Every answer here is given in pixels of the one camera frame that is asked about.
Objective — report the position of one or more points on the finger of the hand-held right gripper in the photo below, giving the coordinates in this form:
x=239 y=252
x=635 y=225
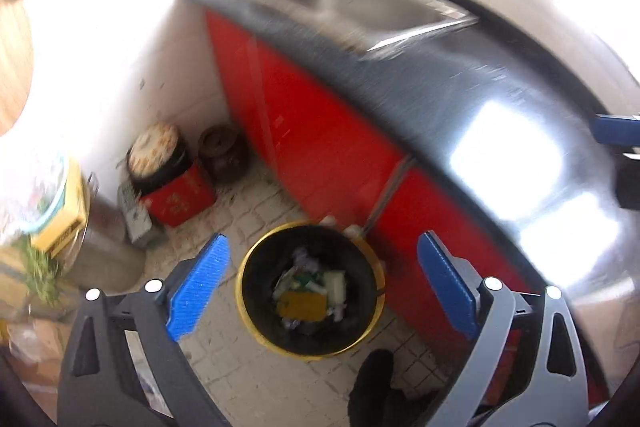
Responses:
x=617 y=127

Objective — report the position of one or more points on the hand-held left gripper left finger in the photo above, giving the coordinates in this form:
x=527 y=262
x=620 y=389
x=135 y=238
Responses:
x=200 y=287

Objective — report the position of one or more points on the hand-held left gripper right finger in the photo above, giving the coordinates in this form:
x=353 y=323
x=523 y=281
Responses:
x=445 y=287

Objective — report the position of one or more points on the black bin with yellow rim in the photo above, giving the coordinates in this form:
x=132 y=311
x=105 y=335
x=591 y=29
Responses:
x=257 y=302

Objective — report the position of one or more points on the green broken plastic piece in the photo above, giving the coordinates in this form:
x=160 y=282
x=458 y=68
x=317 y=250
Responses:
x=302 y=279

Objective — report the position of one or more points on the yellow sponge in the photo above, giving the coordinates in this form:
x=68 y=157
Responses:
x=302 y=306

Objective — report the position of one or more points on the large blue-white paper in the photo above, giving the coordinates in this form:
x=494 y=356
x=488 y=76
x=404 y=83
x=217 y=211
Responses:
x=306 y=258

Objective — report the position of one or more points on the white plastic piece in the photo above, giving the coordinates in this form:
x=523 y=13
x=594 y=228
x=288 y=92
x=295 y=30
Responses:
x=335 y=286

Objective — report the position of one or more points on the red box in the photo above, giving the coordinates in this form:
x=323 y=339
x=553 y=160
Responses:
x=177 y=197

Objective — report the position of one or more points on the grey package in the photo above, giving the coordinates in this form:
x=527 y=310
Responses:
x=135 y=217

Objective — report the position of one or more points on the steel pot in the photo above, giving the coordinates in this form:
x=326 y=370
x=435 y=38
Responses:
x=107 y=247

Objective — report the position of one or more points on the dark kettle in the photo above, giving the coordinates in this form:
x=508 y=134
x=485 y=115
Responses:
x=222 y=154

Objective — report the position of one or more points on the black pot with patterned lid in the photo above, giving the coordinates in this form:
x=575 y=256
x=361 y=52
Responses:
x=155 y=152

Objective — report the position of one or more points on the yellow box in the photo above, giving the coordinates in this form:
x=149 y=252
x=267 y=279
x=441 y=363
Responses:
x=67 y=217

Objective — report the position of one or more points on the green leafy vegetables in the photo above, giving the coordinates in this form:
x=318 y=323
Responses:
x=42 y=272

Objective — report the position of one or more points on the cardboard box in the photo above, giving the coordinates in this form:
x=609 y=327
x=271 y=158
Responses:
x=40 y=352

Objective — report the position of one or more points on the red cabinet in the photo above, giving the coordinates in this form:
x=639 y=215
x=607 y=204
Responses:
x=310 y=132

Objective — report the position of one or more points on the round wooden board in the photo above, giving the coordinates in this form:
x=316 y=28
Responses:
x=12 y=67

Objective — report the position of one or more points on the steel sink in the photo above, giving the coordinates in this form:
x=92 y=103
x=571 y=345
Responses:
x=350 y=2

